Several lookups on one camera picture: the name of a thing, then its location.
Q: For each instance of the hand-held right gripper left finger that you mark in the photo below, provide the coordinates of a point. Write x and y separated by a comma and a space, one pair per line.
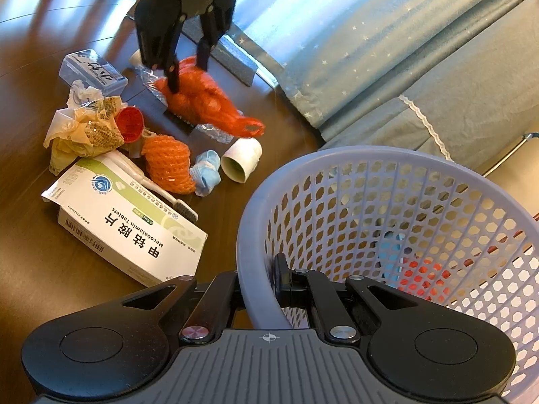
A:
223, 290

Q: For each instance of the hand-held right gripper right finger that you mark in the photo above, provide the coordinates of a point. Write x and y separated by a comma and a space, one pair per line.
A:
281, 282

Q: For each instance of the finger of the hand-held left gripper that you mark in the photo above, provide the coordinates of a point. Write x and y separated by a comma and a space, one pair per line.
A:
172, 80
203, 57

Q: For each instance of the orange mesh bag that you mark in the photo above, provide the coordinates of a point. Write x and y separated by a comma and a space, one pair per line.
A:
202, 101

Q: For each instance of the lavender plastic mesh basket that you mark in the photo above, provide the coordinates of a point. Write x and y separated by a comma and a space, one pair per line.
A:
269, 202

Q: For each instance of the orange foam fruit net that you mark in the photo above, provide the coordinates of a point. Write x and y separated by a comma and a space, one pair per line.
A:
166, 162

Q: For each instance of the clear plastic box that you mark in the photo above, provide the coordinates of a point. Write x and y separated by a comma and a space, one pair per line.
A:
90, 69

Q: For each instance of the white tissue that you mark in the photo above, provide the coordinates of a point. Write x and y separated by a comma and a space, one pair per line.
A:
82, 92

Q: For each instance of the blue face mask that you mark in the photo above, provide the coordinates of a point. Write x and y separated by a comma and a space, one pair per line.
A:
204, 172

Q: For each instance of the white and green medicine box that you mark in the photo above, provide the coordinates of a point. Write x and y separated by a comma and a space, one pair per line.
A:
139, 240

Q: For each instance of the white toothbrush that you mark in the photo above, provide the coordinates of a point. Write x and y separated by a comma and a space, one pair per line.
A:
143, 176

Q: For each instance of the white cardboard tube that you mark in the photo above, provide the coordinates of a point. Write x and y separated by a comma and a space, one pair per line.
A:
246, 153

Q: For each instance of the grey foam mat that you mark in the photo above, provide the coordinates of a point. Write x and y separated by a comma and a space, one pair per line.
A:
236, 61

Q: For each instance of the crumpled yellow plastic bag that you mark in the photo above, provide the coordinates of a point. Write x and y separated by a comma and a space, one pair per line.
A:
80, 134

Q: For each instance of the blue and red box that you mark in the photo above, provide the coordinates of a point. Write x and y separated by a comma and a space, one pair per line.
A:
422, 278

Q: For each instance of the teal star-print blanket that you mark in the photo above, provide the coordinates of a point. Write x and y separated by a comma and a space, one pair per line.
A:
358, 50

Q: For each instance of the metal frame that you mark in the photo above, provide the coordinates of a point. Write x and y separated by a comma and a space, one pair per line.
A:
528, 135

